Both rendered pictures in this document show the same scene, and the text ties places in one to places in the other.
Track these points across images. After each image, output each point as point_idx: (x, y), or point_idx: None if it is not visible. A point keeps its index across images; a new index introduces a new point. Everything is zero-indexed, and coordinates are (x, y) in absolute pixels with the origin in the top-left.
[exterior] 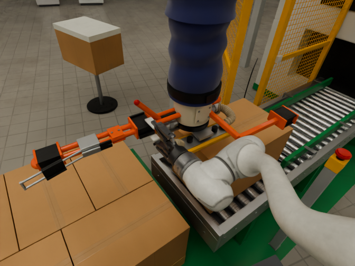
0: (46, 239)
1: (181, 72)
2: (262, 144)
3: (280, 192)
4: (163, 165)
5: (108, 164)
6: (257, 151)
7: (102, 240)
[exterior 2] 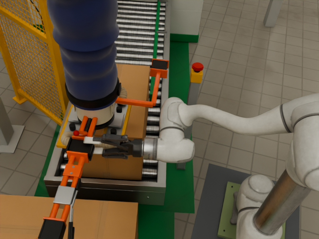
0: None
1: (95, 85)
2: (181, 99)
3: (232, 120)
4: None
5: (5, 227)
6: (188, 107)
7: None
